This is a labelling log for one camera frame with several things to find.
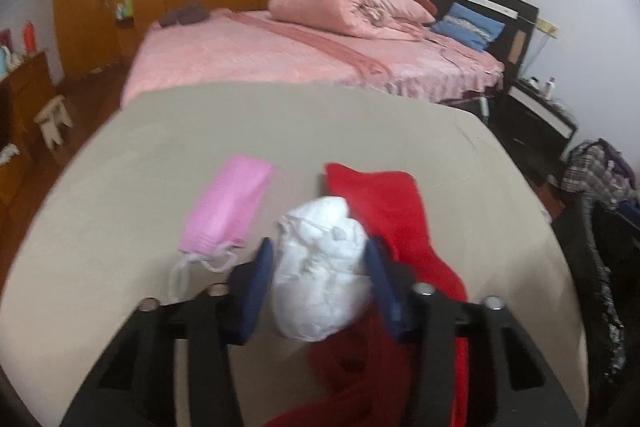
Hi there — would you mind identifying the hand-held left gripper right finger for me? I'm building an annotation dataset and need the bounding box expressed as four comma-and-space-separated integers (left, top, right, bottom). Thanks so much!
364, 237, 583, 427

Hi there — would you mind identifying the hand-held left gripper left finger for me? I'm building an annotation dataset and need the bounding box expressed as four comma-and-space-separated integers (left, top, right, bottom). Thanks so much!
60, 237, 276, 427

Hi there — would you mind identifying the white paper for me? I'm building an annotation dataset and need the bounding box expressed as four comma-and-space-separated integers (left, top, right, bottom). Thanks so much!
272, 196, 375, 343

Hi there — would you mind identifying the red knit glove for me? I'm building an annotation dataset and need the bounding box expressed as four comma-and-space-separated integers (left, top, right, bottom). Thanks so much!
260, 162, 471, 427

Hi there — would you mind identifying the pink face mask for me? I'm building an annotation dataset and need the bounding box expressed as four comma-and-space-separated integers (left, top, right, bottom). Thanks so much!
169, 154, 279, 304

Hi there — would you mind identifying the dark nightstand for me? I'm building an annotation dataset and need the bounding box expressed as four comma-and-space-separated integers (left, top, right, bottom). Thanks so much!
492, 77, 579, 180

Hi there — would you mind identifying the plaid cloth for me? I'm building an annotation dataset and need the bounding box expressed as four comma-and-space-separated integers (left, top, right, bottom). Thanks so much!
560, 139, 640, 208

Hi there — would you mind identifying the bed with pink sheet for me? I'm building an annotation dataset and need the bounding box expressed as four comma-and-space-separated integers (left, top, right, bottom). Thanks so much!
120, 7, 506, 108

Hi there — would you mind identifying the small white stool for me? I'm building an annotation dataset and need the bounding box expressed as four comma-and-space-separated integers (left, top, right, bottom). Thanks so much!
34, 95, 75, 152

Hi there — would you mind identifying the purple garment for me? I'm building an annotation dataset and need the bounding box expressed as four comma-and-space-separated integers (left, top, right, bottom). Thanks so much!
600, 139, 639, 178

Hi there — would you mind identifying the blue patterned pillow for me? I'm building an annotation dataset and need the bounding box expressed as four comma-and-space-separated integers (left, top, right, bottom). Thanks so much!
430, 2, 506, 53

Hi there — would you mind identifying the folded pink quilt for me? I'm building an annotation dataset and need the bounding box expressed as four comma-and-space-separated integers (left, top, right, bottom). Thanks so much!
267, 0, 437, 40

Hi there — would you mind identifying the dark neck pillow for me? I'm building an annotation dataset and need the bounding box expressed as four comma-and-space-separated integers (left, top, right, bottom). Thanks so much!
159, 2, 210, 28

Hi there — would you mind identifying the wooden dresser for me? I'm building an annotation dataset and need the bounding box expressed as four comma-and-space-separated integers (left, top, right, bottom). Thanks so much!
0, 52, 64, 208

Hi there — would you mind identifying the dark wooden headboard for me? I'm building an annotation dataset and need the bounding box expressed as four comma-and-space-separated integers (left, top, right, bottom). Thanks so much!
352, 0, 541, 80

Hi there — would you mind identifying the red thermos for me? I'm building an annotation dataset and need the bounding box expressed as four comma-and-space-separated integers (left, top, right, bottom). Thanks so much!
21, 22, 39, 58

